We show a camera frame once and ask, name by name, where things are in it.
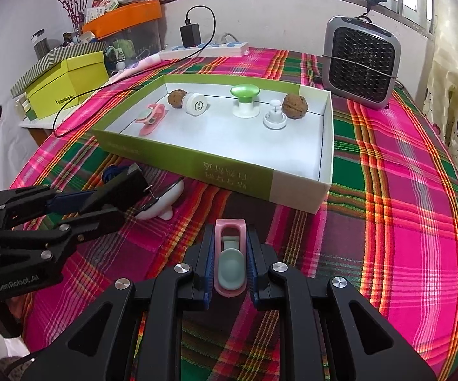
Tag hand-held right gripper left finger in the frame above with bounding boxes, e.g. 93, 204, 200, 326
20, 228, 218, 381

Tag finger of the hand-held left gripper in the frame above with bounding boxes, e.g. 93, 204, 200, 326
0, 205, 130, 271
0, 184, 99, 228

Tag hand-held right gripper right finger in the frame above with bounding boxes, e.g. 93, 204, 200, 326
245, 224, 438, 381

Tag pink clip with grey pad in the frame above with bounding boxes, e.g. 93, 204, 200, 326
214, 219, 249, 297
136, 103, 169, 136

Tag green and white shallow box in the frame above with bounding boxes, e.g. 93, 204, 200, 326
90, 72, 335, 215

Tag white round jar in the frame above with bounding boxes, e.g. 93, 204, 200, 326
185, 92, 209, 117

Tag small white round stand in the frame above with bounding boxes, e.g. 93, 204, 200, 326
263, 100, 287, 130

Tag green-topped white knob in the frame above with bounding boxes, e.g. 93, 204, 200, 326
230, 84, 260, 119

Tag white plastic bag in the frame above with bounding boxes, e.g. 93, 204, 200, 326
0, 333, 31, 370

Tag white oval gadget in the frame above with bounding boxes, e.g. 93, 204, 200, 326
136, 178, 185, 222

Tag white shelf board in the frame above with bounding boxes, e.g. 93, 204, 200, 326
18, 117, 61, 131

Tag yellow-green cardboard box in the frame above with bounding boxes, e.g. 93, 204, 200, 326
26, 51, 111, 120

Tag striped lid box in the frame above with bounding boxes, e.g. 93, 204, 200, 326
10, 42, 106, 99

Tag brown walnut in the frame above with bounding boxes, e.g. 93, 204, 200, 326
167, 89, 187, 109
282, 94, 309, 120

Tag pink and white tube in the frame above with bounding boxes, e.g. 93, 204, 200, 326
110, 55, 162, 84

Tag plaid tablecloth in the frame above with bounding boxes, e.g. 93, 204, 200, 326
9, 47, 458, 381

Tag dark glass jar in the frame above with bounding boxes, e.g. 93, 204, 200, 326
31, 29, 49, 59

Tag green pouch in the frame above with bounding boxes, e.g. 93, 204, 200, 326
112, 39, 134, 62

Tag clear bin with orange lid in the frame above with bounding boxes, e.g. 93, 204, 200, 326
81, 0, 163, 76

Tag printed paper packets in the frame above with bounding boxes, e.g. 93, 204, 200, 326
84, 0, 120, 24

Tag red flower branches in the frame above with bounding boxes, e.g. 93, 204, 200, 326
42, 0, 91, 34

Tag black charger adapter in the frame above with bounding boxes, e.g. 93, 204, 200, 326
180, 18, 202, 48

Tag white power strip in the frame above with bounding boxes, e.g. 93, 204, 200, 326
158, 41, 249, 59

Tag grey desktop heater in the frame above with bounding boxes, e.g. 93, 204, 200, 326
322, 15, 401, 110

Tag heart print curtain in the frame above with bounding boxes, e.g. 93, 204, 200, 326
421, 0, 458, 195

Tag black charging cable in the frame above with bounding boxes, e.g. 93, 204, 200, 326
52, 6, 218, 139

